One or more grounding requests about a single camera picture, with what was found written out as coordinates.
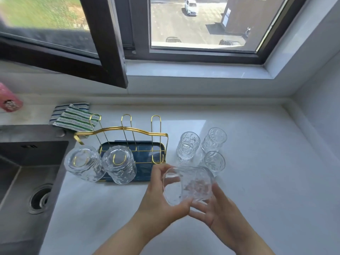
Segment person's left hand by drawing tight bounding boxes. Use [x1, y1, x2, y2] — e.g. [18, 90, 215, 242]
[134, 163, 193, 236]

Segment person's right hand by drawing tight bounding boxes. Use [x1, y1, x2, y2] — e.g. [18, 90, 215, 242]
[188, 182, 251, 250]

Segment clear textured glass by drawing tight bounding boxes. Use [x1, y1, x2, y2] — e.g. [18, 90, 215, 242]
[201, 127, 228, 154]
[203, 151, 226, 177]
[102, 145, 137, 185]
[176, 131, 201, 161]
[162, 166, 216, 207]
[63, 145, 106, 183]

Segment gold wire cup rack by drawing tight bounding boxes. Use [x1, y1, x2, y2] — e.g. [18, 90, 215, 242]
[73, 114, 169, 183]

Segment round sink drain strainer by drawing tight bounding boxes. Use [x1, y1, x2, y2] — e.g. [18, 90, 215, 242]
[28, 184, 53, 214]

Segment green striped cloth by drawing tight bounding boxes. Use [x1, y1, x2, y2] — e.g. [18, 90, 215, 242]
[52, 104, 101, 132]

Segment blue striped cloth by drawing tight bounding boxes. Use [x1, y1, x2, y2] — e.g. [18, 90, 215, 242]
[49, 103, 91, 124]

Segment stainless steel sink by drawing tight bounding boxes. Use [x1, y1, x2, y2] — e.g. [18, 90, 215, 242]
[0, 124, 76, 255]

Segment dark brown open window sash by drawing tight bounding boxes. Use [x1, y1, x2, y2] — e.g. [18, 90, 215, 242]
[0, 0, 129, 89]

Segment pink label drink bottle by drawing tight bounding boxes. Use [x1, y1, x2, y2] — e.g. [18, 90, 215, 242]
[0, 82, 24, 113]

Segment white car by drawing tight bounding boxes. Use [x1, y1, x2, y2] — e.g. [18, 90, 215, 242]
[185, 0, 199, 16]

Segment grey outbuilding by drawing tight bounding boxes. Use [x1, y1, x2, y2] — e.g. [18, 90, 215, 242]
[220, 0, 289, 51]

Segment dark brown fixed window frame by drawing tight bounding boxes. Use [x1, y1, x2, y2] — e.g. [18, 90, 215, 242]
[114, 0, 310, 65]

